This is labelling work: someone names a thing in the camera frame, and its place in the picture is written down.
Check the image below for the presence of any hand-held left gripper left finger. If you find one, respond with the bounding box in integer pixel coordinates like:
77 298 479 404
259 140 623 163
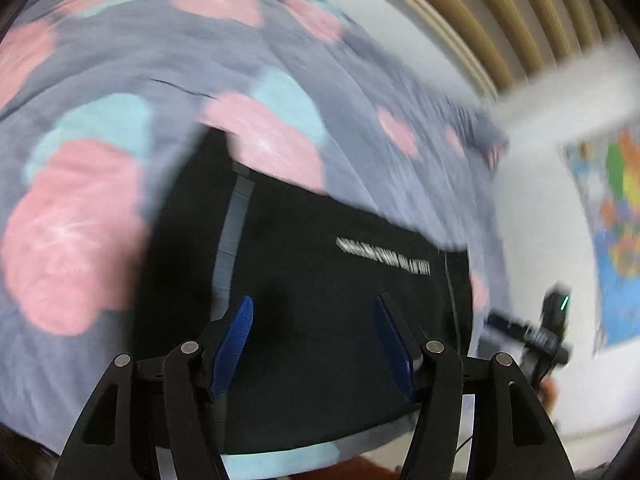
52 294 255 480

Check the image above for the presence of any grey flowered pillow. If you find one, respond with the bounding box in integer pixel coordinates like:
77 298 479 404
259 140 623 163
442 105 510 171

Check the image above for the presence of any black hooded jacket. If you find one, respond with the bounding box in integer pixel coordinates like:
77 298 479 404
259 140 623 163
132 127 476 456

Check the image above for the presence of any colourful world map poster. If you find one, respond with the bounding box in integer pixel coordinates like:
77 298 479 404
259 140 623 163
562 127 640 356

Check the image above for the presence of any wooden slatted headboard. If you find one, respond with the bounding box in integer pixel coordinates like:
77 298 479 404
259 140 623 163
350 0 626 101

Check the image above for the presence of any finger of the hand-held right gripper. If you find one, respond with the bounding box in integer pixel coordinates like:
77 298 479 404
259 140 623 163
485 312 532 345

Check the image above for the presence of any grey blanket with pink flowers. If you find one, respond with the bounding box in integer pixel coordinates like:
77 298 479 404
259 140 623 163
0 0 511 478

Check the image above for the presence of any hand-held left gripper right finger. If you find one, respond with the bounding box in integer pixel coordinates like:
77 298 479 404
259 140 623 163
372 294 576 480

